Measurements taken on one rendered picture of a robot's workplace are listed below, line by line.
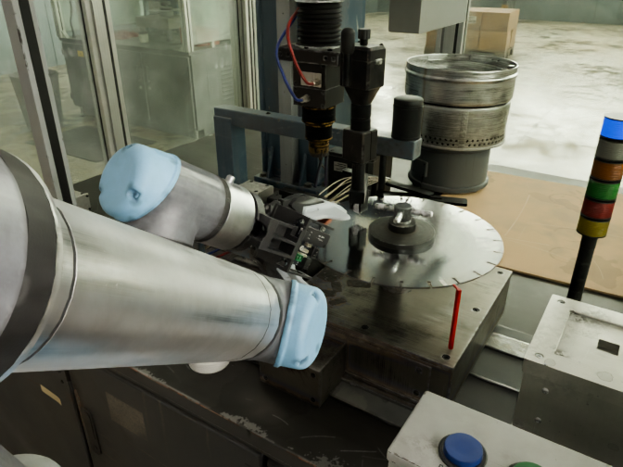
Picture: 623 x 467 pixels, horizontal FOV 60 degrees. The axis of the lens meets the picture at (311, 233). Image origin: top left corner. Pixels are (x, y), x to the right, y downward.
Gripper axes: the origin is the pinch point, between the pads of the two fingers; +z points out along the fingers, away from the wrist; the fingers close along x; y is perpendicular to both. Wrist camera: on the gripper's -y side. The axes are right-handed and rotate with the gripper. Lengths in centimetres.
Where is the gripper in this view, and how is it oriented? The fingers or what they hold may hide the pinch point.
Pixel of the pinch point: (323, 249)
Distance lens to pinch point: 78.9
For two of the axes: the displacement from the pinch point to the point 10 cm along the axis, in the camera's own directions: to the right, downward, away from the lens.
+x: 4.0, -9.2, -0.3
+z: 5.9, 2.4, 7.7
